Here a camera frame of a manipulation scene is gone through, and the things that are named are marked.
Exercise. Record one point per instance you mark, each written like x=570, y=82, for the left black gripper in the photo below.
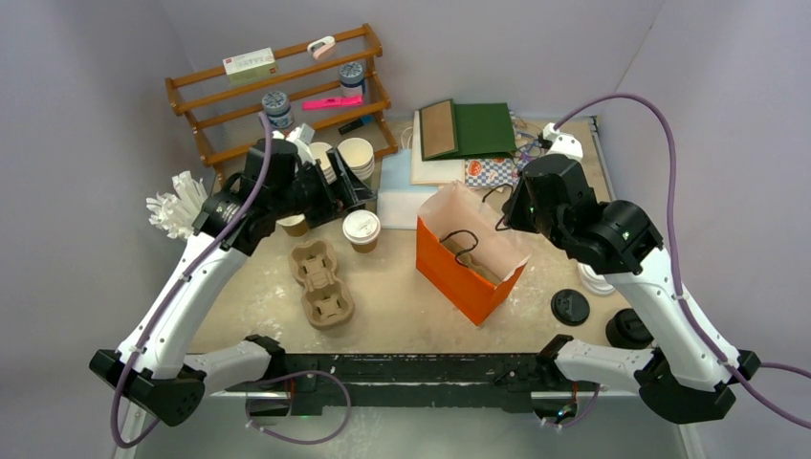
x=352, y=192

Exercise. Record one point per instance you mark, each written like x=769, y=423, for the white cup lid picked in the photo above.
x=361, y=225

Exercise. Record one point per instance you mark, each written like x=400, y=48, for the left white cup stack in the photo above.
x=319, y=151

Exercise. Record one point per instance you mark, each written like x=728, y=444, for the pink marker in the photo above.
x=332, y=103

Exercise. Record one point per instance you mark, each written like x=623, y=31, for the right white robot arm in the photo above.
x=686, y=377

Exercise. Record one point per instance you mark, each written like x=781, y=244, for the black lid stack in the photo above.
x=626, y=330

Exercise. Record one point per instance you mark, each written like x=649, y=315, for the blue checkered paper bag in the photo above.
x=485, y=173

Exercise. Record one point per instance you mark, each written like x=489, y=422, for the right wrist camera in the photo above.
x=553, y=141

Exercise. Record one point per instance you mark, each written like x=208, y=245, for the white cup stack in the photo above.
x=359, y=156
x=319, y=151

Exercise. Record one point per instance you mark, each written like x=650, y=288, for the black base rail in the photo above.
x=507, y=381

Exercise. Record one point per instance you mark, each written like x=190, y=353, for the blue white jar right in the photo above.
x=352, y=79

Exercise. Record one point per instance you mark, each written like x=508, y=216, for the blue white jar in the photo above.
x=352, y=79
x=277, y=108

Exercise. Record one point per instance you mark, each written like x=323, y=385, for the orange paper bag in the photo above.
x=456, y=218

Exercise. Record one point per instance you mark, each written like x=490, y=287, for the blue white jar left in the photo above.
x=277, y=108

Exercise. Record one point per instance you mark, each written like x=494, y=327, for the right white cup stack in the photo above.
x=359, y=156

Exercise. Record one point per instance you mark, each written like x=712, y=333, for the black blue marker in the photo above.
x=355, y=124

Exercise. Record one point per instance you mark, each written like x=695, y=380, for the white green box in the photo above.
x=250, y=67

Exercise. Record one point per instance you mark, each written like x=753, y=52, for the wooden shelf rack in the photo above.
x=287, y=87

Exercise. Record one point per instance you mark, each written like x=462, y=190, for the white pink clip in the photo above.
x=322, y=48

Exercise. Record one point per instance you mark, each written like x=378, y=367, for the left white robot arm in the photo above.
x=152, y=368

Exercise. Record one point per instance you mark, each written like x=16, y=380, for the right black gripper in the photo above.
x=515, y=217

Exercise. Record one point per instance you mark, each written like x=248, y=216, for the pulp cup carrier tray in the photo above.
x=326, y=300

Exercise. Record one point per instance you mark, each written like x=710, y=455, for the white cup lid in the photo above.
x=594, y=283

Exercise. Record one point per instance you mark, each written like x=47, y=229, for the black cup lid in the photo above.
x=570, y=307

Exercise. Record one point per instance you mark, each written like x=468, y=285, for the green paper bag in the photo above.
x=461, y=131

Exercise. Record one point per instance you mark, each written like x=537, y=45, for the single pulp cup carrier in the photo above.
x=467, y=260

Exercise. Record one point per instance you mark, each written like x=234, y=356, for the brown paper cup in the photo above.
x=294, y=226
x=366, y=247

